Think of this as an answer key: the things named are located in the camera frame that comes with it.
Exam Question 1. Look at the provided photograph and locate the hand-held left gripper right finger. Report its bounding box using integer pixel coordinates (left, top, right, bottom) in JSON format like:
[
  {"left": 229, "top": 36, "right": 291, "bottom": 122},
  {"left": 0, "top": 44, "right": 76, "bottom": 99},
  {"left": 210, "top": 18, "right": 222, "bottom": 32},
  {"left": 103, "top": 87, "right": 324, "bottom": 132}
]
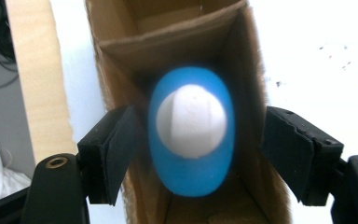
[{"left": 260, "top": 105, "right": 345, "bottom": 207}]

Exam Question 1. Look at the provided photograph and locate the blue cardboard box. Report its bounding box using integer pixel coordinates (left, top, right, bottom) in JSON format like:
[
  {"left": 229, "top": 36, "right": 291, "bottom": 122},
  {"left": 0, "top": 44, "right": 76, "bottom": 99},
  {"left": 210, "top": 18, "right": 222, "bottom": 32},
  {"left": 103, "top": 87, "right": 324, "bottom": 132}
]
[{"left": 85, "top": 0, "right": 293, "bottom": 224}]

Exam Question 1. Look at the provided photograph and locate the blue bottle with white cap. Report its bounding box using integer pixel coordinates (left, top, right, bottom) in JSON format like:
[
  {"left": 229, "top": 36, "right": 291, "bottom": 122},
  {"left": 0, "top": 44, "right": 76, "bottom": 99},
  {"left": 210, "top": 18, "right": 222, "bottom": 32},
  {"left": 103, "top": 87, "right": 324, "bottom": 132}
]
[{"left": 147, "top": 65, "right": 237, "bottom": 198}]

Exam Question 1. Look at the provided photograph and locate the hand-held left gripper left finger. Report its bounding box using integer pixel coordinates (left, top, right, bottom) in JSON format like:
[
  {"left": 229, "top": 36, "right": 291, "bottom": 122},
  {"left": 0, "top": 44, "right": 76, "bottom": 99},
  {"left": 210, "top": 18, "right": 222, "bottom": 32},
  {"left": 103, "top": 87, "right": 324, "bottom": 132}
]
[{"left": 77, "top": 105, "right": 142, "bottom": 207}]

